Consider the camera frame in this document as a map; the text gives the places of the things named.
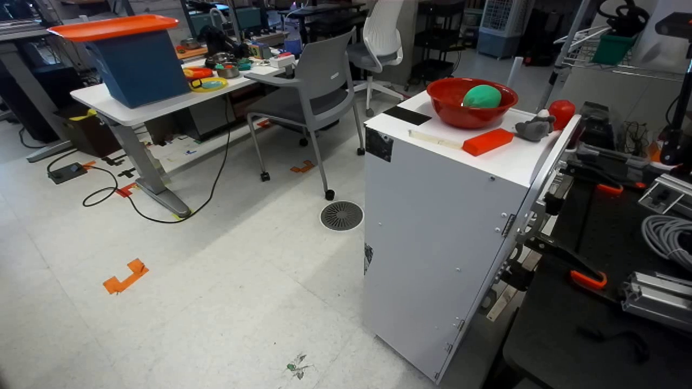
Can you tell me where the orange floor tape marker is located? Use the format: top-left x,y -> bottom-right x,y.
105,259 -> 149,294

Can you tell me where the grey toy object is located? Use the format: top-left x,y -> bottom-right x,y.
516,111 -> 555,142

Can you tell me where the green ball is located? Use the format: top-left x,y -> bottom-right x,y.
464,85 -> 502,108

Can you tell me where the red round toy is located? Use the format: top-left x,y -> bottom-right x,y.
549,100 -> 576,129

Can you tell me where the red plastic bowl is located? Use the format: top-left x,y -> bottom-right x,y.
427,78 -> 519,129

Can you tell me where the white toy cabinet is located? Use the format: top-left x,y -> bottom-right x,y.
362,93 -> 581,383

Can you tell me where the black perforated table plate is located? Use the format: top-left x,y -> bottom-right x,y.
498,179 -> 692,389

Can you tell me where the white desk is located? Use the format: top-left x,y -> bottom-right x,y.
71,64 -> 279,218

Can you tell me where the white office chair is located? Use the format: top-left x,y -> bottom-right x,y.
349,0 -> 405,111

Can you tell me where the black floor cable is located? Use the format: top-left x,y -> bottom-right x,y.
45,136 -> 234,226

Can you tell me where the blue bin with orange lid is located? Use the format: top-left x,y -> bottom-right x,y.
51,12 -> 191,108

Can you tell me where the orange rectangular block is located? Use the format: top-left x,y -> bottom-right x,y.
464,128 -> 516,156

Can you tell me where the grey office chair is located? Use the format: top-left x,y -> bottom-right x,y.
248,30 -> 367,202

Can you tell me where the grey cable bundle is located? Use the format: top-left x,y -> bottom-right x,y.
640,212 -> 692,274

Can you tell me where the black orange clamp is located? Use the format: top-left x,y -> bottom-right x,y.
527,235 -> 609,291
569,156 -> 648,197

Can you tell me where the round floor drain cover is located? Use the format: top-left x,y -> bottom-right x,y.
321,202 -> 364,232

